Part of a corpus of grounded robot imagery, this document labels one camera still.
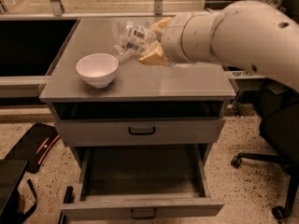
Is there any clear crushed water bottle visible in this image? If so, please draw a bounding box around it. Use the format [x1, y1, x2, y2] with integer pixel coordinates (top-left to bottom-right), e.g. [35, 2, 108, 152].
[113, 44, 134, 63]

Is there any open grey drawer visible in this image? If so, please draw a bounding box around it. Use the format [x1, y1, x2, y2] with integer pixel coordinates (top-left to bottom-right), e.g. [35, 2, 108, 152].
[62, 145, 224, 221]

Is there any black office chair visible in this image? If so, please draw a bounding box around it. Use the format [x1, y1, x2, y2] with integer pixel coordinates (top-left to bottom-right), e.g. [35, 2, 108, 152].
[231, 79, 299, 223]

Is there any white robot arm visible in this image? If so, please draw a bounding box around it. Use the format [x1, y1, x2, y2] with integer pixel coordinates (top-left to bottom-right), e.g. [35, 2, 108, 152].
[137, 0, 299, 91]

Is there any blue labelled plastic bottle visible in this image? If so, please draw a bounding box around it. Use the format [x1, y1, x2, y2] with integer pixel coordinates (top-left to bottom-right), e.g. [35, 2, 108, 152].
[116, 21, 157, 55]

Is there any black box with strap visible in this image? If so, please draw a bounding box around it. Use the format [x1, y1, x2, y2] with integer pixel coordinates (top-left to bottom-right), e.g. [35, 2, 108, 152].
[0, 160, 37, 224]

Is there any black orange bag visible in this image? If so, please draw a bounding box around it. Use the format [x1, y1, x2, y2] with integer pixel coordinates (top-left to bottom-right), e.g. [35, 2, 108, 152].
[5, 123, 60, 174]

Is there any grey drawer cabinet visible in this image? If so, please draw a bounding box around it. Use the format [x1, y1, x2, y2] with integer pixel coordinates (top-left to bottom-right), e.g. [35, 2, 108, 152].
[40, 17, 235, 158]

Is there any closed grey drawer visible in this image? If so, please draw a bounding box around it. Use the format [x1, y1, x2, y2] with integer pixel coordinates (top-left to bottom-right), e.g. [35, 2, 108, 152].
[55, 118, 225, 147]

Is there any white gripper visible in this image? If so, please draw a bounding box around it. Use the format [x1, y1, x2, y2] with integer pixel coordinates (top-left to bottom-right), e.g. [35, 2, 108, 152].
[136, 12, 194, 65]

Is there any metal rail frame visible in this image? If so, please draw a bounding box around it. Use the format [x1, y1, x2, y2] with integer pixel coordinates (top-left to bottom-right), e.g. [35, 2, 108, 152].
[0, 0, 286, 21]

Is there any white ceramic bowl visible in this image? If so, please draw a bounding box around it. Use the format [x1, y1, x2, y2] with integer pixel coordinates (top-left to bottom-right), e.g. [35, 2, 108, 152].
[76, 53, 119, 88]

